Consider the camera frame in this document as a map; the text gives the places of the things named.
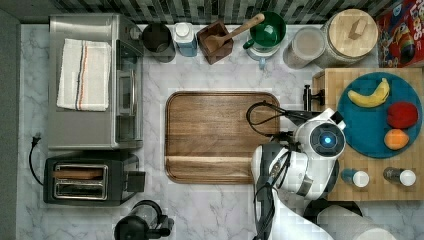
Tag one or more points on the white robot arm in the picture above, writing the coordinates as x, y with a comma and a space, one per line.
305, 165

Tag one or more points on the wooden drawer box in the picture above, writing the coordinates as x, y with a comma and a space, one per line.
333, 81

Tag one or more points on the wooden cutting board tray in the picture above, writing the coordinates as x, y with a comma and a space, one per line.
208, 139

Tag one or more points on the wooden spoon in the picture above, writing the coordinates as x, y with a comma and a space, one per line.
233, 33

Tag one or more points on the blue white-capped bottle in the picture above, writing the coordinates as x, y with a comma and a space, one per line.
185, 39

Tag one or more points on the light blue mug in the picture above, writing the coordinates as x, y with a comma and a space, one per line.
262, 55

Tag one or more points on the silver toaster oven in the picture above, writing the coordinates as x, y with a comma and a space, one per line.
120, 126

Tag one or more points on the dark wooden utensil box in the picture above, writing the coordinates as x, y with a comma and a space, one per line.
216, 28

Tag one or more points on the black metal cup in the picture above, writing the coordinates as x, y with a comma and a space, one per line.
157, 39

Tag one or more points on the green mug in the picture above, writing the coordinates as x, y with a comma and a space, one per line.
267, 34

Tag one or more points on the black coffee grinder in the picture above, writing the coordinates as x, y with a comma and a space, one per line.
146, 221

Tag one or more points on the jar with clear lid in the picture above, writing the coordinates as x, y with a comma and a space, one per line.
306, 46

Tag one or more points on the striped white dish towel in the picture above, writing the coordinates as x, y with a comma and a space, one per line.
84, 76

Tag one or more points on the blue round plate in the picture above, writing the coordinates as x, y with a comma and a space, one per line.
366, 127

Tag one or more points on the black two-slot toaster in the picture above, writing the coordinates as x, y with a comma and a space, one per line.
92, 178

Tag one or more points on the blue salt shaker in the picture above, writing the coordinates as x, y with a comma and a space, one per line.
355, 177

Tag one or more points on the jar with wooden lid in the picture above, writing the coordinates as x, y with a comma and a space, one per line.
349, 36

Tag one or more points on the white paper towel roll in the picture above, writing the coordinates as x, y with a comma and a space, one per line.
343, 224

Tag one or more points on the yellow plush banana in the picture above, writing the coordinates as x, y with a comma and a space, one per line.
377, 98

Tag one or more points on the orange plush orange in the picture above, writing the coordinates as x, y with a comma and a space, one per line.
396, 139

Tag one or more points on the red plush apple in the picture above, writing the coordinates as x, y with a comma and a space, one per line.
402, 115

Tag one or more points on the clear pepper shaker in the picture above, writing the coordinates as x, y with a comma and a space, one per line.
404, 177

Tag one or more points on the red Froot Loops box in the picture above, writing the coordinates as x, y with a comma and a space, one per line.
401, 40

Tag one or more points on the black drawer handle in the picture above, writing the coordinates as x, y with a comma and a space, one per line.
313, 101

